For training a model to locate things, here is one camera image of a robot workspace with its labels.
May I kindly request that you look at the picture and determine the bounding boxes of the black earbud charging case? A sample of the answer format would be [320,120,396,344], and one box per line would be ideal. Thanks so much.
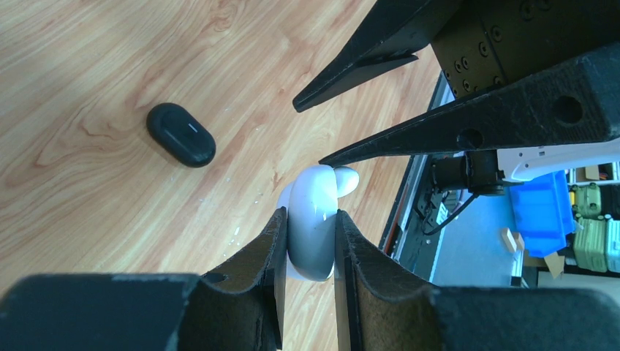
[146,102,216,168]

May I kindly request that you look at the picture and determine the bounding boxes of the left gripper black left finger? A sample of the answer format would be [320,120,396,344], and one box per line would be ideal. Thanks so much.
[1,208,287,350]

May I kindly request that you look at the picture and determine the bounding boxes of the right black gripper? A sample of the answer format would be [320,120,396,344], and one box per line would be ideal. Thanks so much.
[292,0,619,167]

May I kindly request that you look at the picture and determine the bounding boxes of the blue plastic storage bin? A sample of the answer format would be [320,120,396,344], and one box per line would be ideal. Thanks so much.
[509,171,575,258]

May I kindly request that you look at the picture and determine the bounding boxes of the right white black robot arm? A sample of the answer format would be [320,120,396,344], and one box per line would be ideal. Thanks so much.
[292,1,619,195]

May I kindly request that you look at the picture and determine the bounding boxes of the green and white boxes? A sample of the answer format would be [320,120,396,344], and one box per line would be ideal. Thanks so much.
[570,183,619,273]

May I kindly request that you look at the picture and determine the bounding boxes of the white earbud charging case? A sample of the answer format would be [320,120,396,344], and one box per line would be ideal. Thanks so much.
[276,165,360,282]

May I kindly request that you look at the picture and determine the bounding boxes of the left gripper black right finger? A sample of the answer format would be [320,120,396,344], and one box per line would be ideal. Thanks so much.
[335,211,619,350]

